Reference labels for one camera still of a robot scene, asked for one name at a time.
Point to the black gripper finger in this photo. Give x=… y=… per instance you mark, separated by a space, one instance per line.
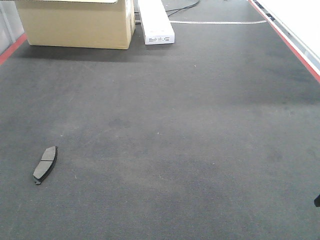
x=317 y=201

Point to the brake pad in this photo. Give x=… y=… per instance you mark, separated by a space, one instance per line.
x=46 y=164

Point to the black conveyor belt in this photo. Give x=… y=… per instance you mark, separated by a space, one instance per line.
x=214 y=137

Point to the long white box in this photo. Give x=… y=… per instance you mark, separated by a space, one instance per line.
x=156 y=26

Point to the large cardboard box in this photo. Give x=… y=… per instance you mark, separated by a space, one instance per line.
x=101 y=24

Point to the red white conveyor side rail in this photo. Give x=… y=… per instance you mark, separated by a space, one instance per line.
x=297 y=22

